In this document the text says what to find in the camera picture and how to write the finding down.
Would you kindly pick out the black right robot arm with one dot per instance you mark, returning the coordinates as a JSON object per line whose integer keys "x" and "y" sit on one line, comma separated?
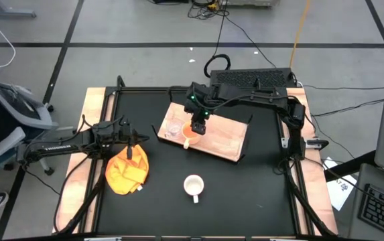
{"x": 255, "y": 97}

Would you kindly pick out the white paper sheet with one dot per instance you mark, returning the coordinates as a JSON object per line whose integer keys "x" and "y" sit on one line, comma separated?
{"x": 340, "y": 190}

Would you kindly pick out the orange cloth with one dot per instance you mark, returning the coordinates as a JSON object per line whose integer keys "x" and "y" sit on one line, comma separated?
{"x": 126, "y": 174}

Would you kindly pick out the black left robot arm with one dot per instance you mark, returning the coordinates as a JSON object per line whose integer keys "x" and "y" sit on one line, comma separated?
{"x": 57, "y": 147}

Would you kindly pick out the grey desk foot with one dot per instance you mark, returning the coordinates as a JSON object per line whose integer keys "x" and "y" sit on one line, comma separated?
{"x": 7, "y": 13}

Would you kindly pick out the black aluminium table frame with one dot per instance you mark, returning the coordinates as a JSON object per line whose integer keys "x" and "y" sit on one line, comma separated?
{"x": 144, "y": 89}

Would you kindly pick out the black computer case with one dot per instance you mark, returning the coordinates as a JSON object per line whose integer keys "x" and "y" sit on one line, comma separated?
{"x": 252, "y": 77}

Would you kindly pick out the wooden cutting board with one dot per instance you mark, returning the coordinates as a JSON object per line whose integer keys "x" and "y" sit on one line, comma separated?
{"x": 222, "y": 137}

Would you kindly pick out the white grey patterned mug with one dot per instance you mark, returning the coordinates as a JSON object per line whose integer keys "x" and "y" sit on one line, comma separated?
{"x": 193, "y": 184}

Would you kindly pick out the grey blue office chair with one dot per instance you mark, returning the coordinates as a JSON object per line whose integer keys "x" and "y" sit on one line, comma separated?
{"x": 17, "y": 103}

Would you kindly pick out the peach plastic mug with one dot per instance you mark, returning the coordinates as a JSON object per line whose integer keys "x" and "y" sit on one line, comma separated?
{"x": 186, "y": 133}

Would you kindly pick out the white box device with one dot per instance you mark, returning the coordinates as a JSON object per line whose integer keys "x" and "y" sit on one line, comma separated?
{"x": 252, "y": 2}

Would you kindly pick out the clear glass cup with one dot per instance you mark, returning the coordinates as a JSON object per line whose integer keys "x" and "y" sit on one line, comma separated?
{"x": 174, "y": 129}

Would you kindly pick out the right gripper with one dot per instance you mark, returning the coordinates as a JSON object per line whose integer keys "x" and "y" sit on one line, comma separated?
{"x": 198, "y": 100}

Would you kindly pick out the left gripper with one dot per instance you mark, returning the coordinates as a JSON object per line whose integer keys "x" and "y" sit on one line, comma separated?
{"x": 124, "y": 134}

